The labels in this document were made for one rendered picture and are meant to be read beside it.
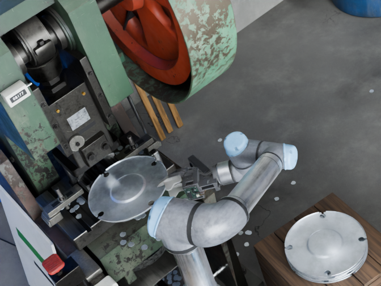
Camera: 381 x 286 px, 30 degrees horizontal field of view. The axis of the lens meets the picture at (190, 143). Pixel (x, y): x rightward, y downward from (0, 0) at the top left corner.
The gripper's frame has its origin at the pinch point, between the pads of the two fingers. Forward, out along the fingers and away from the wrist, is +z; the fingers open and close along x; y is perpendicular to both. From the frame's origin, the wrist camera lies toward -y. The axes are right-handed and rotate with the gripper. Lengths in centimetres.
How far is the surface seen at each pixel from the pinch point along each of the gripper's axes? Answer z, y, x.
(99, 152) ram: 17.1, -8.2, -13.6
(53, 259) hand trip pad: 37.5, 20.3, 1.2
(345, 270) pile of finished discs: -50, 16, 45
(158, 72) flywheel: -6.2, -32.2, -21.2
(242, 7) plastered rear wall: -18, -201, 69
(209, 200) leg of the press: -9.9, -7.8, 20.7
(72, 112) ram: 18.5, -9.8, -31.2
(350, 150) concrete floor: -59, -80, 86
